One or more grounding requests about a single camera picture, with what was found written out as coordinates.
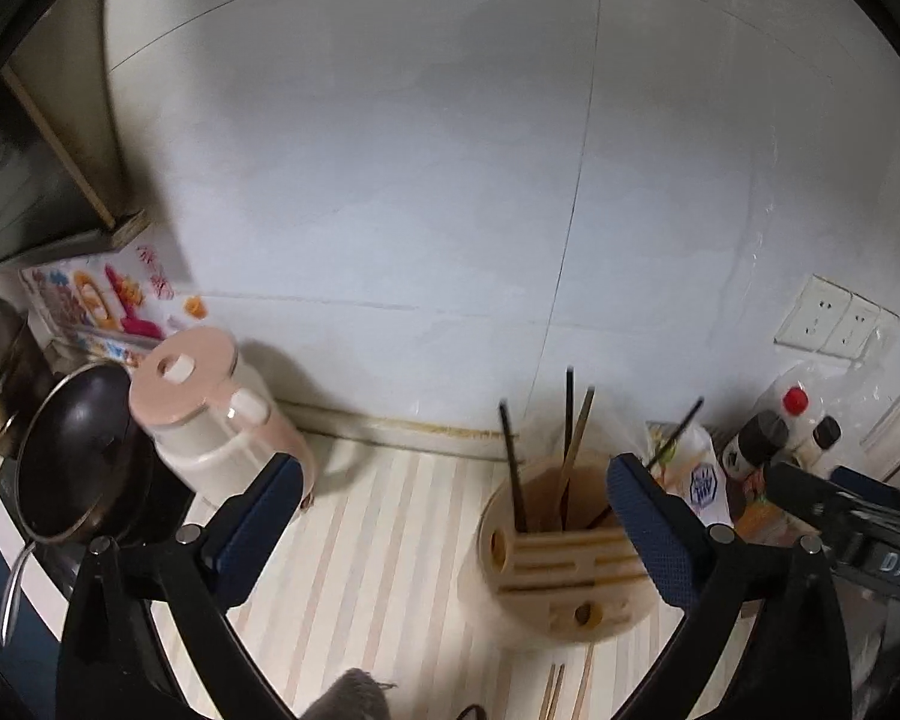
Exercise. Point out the red cap sauce bottle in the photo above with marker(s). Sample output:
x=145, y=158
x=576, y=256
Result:
x=793, y=409

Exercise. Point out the white wall socket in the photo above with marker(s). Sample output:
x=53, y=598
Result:
x=814, y=315
x=862, y=331

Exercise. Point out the clear plastic bag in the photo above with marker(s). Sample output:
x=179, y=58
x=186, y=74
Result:
x=862, y=390

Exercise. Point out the orange seasoning packet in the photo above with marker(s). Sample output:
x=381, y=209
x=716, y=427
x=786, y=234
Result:
x=765, y=521

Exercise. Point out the beige round utensil holder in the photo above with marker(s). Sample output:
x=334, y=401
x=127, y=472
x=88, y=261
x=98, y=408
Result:
x=562, y=585

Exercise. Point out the grey range hood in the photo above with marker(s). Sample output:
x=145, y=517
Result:
x=22, y=187

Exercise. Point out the dark lid spice jar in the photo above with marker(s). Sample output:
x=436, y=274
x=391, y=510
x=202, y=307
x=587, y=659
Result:
x=757, y=444

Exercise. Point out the black cap sauce bottle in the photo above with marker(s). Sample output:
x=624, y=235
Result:
x=825, y=435

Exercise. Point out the pink white electric kettle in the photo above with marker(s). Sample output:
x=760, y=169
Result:
x=210, y=420

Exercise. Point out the pale bamboo chopstick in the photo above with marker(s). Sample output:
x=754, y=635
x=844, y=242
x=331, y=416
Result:
x=579, y=431
x=585, y=686

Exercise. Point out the black frying pan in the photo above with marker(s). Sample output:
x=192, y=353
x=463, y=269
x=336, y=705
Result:
x=75, y=457

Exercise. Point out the white seasoning packet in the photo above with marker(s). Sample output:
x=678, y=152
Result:
x=701, y=480

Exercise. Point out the grey knit cloth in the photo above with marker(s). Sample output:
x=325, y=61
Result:
x=349, y=696

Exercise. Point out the colourful wall sticker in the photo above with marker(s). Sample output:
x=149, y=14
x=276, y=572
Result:
x=97, y=304

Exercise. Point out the brown wooden chopstick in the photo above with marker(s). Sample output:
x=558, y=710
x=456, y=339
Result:
x=559, y=690
x=547, y=694

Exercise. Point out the striped cat print tablecloth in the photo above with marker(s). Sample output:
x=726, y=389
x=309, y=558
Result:
x=390, y=540

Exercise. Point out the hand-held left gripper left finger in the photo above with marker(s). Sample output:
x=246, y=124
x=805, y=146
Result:
x=262, y=517

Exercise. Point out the dark brown chopstick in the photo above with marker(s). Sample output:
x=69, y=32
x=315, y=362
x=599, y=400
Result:
x=679, y=429
x=568, y=420
x=511, y=465

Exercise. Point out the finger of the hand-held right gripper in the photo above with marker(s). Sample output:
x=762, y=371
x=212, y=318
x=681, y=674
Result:
x=802, y=491
x=870, y=481

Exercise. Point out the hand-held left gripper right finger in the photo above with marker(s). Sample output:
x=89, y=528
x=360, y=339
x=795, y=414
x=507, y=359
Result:
x=649, y=532

